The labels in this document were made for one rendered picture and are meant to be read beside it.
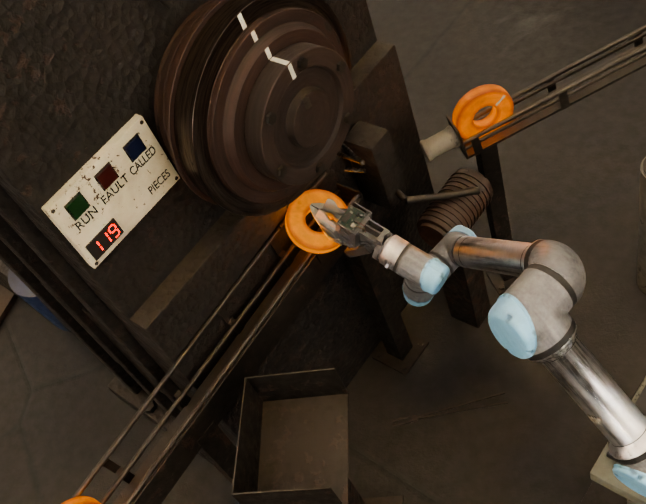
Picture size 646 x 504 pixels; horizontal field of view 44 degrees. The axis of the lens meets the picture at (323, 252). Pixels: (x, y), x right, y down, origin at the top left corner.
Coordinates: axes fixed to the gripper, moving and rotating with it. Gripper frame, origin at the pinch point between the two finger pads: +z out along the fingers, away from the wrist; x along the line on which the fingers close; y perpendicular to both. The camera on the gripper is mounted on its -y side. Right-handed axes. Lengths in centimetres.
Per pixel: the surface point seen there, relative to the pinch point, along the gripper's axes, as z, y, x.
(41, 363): 83, -109, 59
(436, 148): -13.3, -5.1, -34.5
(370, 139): -0.9, 3.3, -22.3
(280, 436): -24, -10, 47
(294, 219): 2.2, 0.5, 5.3
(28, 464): 57, -100, 88
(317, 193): 1.9, 0.5, -3.7
